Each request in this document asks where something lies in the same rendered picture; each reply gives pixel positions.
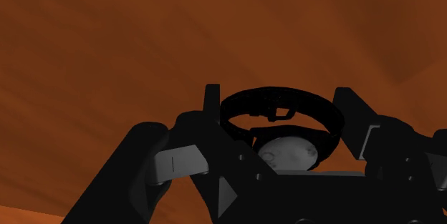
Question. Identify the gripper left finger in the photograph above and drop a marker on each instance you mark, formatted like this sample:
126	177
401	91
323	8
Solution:
195	136

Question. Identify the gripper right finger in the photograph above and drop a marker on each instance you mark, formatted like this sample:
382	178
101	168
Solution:
391	136

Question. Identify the black wristwatch with pale face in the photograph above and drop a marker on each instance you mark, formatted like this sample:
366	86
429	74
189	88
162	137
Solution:
290	136

